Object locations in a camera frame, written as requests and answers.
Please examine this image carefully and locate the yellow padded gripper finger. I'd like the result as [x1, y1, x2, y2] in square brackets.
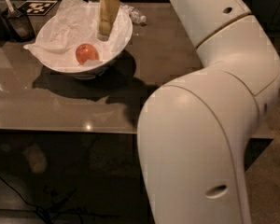
[97, 0, 120, 41]

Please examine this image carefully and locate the red apple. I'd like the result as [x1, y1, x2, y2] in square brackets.
[76, 43, 99, 65]

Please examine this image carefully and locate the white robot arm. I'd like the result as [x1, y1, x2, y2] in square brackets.
[137, 0, 280, 224]

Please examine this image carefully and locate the white bowl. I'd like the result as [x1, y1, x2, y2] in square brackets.
[35, 2, 133, 81]

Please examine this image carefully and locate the white crumpled paper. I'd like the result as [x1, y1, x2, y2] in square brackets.
[23, 0, 132, 73]

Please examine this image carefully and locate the black fiducial marker card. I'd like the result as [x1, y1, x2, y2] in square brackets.
[19, 0, 57, 16]

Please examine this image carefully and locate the black scoop with white handle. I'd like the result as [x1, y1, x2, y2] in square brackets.
[3, 0, 35, 42]

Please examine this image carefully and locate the black floor cable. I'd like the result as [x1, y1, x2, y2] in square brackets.
[0, 166, 85, 224]

